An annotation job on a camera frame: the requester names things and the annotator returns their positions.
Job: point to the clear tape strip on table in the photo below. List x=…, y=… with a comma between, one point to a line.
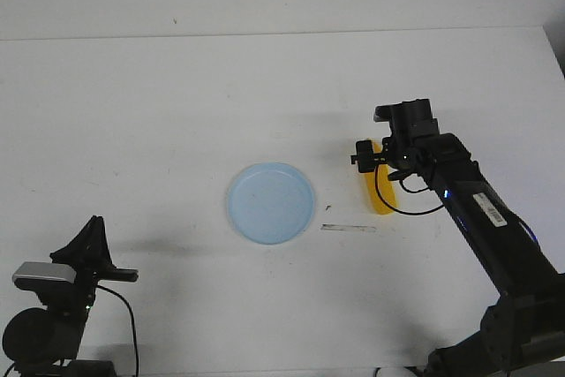
x=348, y=228

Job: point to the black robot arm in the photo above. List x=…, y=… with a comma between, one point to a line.
x=526, y=325
x=45, y=340

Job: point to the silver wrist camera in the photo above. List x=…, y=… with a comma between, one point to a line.
x=32, y=275

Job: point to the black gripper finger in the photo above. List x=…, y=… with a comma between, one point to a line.
x=84, y=249
x=104, y=261
x=364, y=158

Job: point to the light blue round plate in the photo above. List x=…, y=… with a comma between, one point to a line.
x=270, y=203

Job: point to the yellow corn cob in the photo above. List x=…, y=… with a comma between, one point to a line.
x=379, y=179

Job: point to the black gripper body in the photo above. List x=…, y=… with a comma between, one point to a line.
x=76, y=300
x=408, y=121

